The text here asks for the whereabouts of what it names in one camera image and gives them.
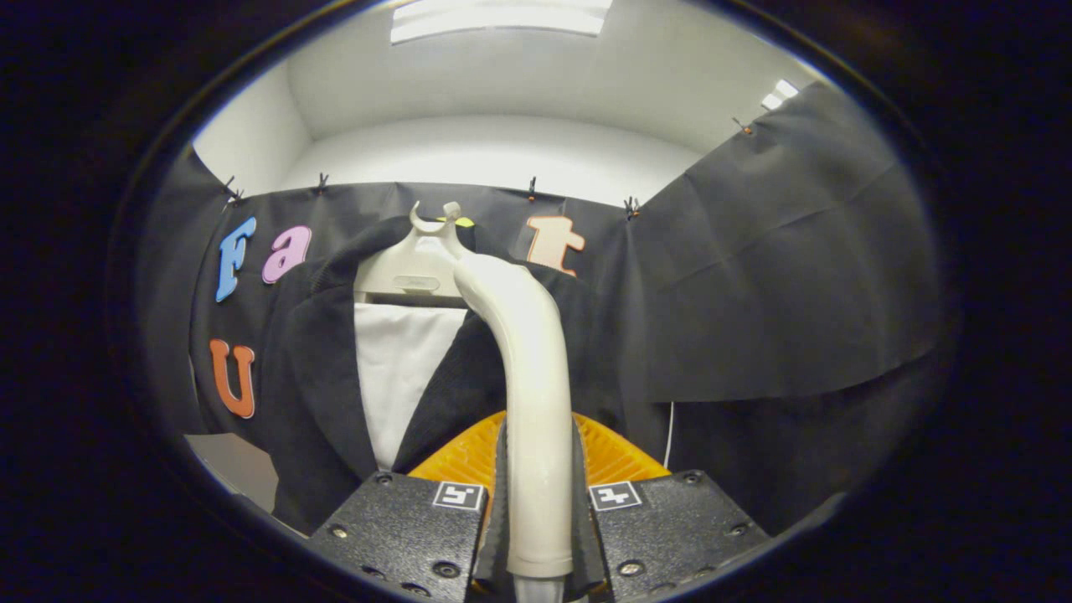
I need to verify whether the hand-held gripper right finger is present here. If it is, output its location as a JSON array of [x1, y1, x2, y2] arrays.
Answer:
[[572, 410, 771, 603]]

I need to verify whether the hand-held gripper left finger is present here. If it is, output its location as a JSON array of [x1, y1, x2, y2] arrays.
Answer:
[[306, 412, 510, 603]]

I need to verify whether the black suit jacket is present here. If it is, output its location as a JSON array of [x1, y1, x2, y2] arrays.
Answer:
[[264, 216, 671, 537]]

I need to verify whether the grey steamer base unit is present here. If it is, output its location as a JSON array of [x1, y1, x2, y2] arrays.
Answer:
[[184, 433, 280, 513]]

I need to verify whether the white plastic hanger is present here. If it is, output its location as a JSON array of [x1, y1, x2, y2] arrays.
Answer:
[[353, 201, 470, 298]]

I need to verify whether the row of small cloth clips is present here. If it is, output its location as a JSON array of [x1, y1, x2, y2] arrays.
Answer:
[[222, 117, 752, 220]]

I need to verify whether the black backdrop cloth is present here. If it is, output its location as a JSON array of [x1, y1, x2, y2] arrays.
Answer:
[[138, 81, 947, 537]]

